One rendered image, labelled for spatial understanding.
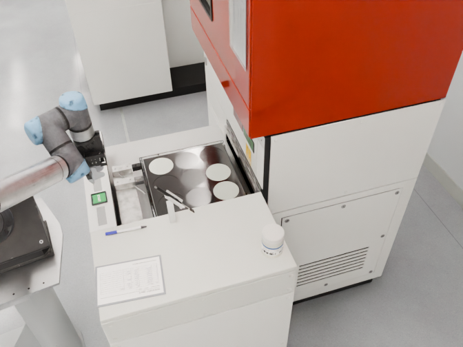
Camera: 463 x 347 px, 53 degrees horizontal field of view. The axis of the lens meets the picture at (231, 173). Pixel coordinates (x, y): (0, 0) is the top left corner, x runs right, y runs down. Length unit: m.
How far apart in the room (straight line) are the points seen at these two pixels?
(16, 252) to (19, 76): 2.93
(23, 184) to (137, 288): 0.47
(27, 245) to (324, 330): 1.48
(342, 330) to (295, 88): 1.43
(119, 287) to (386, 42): 1.11
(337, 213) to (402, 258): 0.92
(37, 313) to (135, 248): 0.68
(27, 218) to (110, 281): 0.43
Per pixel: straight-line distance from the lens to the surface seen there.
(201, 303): 1.51
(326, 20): 1.40
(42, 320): 2.18
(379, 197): 2.07
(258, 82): 1.40
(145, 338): 1.61
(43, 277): 1.80
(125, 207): 1.83
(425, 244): 2.97
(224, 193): 1.80
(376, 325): 2.58
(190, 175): 1.88
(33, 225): 1.79
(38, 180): 1.34
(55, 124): 1.46
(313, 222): 1.98
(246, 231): 1.59
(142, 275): 1.52
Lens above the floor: 2.21
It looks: 44 degrees down
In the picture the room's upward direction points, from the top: 1 degrees counter-clockwise
